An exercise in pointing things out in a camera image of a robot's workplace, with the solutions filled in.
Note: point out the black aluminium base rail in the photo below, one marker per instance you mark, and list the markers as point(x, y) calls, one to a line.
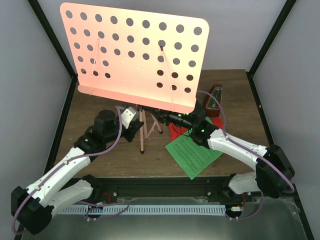
point(212, 188)

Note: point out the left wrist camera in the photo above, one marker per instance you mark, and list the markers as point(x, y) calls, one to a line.
point(128, 115)

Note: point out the pink music stand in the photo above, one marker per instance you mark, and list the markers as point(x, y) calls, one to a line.
point(139, 57)

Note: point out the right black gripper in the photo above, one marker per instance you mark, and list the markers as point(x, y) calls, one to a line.
point(162, 115)

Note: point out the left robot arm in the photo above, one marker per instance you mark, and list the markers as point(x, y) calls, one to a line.
point(36, 205)

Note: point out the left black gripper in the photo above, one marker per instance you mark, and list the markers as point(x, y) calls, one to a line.
point(133, 126)

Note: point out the red paper sheet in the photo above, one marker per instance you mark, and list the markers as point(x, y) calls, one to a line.
point(177, 131)

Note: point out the reddish-brown wooden metronome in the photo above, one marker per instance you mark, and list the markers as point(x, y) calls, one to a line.
point(211, 108)

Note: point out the white slotted cable duct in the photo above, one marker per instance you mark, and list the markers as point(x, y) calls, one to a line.
point(199, 210)

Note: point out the green sheet music paper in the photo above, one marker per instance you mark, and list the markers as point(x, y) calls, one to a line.
point(192, 158)

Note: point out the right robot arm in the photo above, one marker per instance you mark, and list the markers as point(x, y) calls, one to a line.
point(272, 171)

